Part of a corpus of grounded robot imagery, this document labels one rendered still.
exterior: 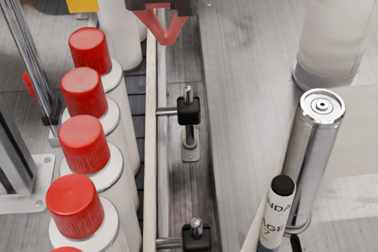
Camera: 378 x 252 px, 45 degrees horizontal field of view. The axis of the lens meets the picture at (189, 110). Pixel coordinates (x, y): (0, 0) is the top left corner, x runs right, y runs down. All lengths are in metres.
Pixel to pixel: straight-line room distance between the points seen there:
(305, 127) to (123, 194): 0.16
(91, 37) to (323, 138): 0.21
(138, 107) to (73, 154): 0.29
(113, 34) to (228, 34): 0.19
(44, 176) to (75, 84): 0.28
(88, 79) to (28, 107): 0.36
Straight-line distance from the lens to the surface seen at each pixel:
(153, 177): 0.51
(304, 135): 0.39
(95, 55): 0.41
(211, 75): 0.66
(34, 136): 0.69
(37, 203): 0.62
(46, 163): 0.65
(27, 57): 0.49
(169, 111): 0.57
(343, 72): 0.62
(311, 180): 0.44
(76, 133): 0.34
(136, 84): 0.65
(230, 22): 0.75
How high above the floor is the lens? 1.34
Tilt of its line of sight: 49 degrees down
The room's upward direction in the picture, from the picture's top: 2 degrees counter-clockwise
